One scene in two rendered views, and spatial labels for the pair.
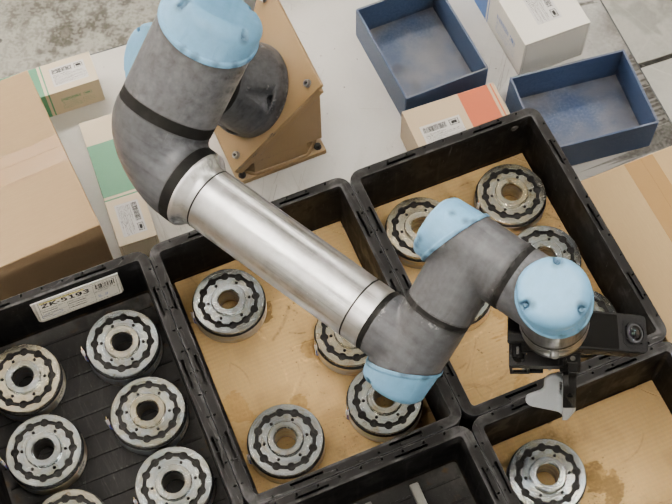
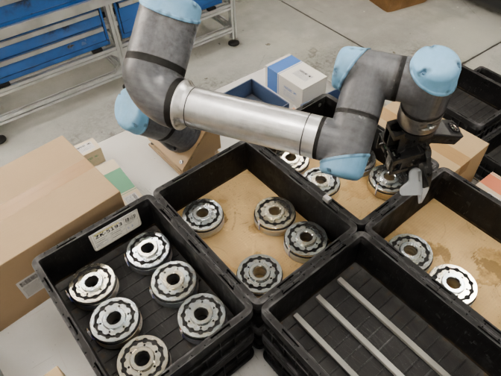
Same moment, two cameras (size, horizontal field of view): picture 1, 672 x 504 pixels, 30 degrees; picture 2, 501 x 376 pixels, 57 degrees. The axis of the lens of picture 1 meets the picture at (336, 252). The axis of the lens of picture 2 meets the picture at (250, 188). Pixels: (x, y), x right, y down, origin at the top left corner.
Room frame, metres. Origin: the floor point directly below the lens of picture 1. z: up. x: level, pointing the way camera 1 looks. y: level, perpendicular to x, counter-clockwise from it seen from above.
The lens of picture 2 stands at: (0.02, 0.24, 1.75)
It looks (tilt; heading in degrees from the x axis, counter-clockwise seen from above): 48 degrees down; 343
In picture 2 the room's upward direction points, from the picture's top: 2 degrees counter-clockwise
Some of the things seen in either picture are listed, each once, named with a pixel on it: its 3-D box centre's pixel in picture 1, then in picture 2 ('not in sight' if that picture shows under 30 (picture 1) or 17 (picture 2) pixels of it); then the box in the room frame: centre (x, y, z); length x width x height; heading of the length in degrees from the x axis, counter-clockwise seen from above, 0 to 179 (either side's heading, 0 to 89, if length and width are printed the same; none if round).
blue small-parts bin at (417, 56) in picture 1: (420, 50); (253, 107); (1.26, -0.15, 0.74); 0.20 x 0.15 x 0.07; 22
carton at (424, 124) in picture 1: (460, 138); not in sight; (1.08, -0.21, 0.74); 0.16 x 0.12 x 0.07; 109
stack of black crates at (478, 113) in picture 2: not in sight; (444, 129); (1.26, -1.04, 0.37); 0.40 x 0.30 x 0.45; 18
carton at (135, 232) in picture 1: (120, 187); (124, 192); (1.01, 0.34, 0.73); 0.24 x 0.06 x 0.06; 19
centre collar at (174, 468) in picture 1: (173, 482); (201, 314); (0.49, 0.22, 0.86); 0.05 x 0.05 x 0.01
